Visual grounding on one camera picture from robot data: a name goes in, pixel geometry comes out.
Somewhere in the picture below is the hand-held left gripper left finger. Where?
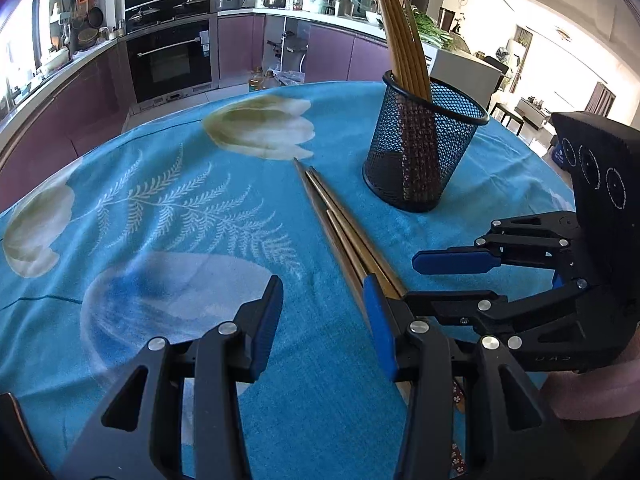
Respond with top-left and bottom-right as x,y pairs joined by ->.
57,275 -> 284,480

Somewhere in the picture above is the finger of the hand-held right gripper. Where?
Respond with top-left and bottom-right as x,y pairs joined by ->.
405,279 -> 592,342
412,211 -> 582,276

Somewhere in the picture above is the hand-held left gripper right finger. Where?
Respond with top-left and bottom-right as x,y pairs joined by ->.
363,274 -> 593,480

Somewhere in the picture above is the red-tipped wooden chopstick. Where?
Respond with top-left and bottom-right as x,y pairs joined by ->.
294,157 -> 376,336
305,169 -> 468,476
326,209 -> 396,301
312,167 -> 465,411

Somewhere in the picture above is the black mesh utensil holder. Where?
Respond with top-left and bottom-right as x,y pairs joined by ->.
362,70 -> 491,214

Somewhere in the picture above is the bunch of wooden chopsticks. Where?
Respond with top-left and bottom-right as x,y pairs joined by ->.
369,0 -> 442,202

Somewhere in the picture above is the blue floral tablecloth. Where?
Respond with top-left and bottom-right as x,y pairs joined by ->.
0,80 -> 576,480

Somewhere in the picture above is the black stool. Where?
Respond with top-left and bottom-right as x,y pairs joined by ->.
492,102 -> 524,136

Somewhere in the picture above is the bunch of leafy greens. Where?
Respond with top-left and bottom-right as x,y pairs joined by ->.
414,10 -> 459,52

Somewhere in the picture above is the pink kitchen counter peninsula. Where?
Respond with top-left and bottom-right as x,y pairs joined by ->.
217,6 -> 504,107

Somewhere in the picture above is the black integrated stove oven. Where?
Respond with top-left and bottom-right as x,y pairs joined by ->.
124,0 -> 221,107

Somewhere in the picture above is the pink kitchen counter with sink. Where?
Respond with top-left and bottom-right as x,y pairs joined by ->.
0,35 -> 132,202

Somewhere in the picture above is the kitchen window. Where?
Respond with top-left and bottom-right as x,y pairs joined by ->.
0,0 -> 57,111

